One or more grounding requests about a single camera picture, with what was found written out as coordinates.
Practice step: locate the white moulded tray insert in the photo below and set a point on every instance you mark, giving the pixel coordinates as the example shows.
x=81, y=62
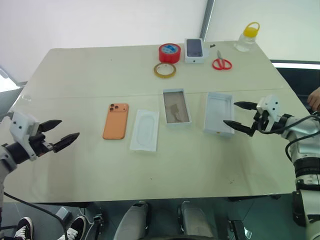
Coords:
x=145, y=131

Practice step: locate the red tape roll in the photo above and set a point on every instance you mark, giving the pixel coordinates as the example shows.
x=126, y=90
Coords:
x=169, y=55

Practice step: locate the black sneaker with white laces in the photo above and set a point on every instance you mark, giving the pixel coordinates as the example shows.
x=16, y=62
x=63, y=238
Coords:
x=76, y=227
x=23, y=228

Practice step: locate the black table leg bracket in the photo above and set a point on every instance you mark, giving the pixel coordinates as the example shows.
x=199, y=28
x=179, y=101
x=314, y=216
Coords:
x=98, y=227
x=236, y=228

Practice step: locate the grey metal pole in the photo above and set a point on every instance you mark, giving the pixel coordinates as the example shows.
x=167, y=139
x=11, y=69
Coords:
x=207, y=20

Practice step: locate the bystander bare hand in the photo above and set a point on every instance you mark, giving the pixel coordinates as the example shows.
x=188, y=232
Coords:
x=314, y=98

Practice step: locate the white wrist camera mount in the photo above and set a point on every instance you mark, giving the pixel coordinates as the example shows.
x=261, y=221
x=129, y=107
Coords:
x=271, y=105
x=21, y=127

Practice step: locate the small black clip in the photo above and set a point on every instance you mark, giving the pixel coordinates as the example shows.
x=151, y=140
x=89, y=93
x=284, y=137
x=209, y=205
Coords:
x=212, y=46

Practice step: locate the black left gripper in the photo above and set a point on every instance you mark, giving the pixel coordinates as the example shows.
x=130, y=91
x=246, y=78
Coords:
x=40, y=143

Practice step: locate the clear jar with yellow lid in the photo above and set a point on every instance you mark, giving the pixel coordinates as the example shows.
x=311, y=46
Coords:
x=246, y=41

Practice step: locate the grey rounded shell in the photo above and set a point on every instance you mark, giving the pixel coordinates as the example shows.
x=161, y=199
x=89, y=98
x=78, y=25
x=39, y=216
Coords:
x=131, y=222
x=195, y=220

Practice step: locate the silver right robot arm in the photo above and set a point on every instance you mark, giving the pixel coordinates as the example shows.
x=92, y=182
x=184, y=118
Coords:
x=303, y=125

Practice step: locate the white phone box lid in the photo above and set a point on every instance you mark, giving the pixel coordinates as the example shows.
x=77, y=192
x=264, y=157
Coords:
x=219, y=112

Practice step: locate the clear yellowish tape roll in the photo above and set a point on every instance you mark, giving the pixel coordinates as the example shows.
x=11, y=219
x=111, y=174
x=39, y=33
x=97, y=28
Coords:
x=156, y=70

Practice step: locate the white phone box base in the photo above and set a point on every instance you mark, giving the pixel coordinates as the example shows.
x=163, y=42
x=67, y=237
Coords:
x=177, y=108

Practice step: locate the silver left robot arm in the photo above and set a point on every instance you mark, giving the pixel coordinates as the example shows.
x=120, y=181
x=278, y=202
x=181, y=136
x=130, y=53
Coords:
x=15, y=153

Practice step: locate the orange smartphone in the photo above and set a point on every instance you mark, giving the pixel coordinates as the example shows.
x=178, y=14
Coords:
x=116, y=122

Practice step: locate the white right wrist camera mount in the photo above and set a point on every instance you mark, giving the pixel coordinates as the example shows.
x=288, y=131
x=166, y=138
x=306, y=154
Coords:
x=271, y=105

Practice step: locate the white smartphone retail box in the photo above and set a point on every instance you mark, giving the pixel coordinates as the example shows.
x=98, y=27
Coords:
x=193, y=48

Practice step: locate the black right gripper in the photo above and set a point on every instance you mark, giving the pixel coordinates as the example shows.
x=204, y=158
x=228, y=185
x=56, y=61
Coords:
x=260, y=122

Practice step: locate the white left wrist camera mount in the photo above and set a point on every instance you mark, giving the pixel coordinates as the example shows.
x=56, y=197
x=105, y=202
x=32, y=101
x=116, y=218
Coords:
x=21, y=127

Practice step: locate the grey plastic square button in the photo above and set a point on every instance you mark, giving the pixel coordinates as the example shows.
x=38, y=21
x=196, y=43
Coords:
x=63, y=214

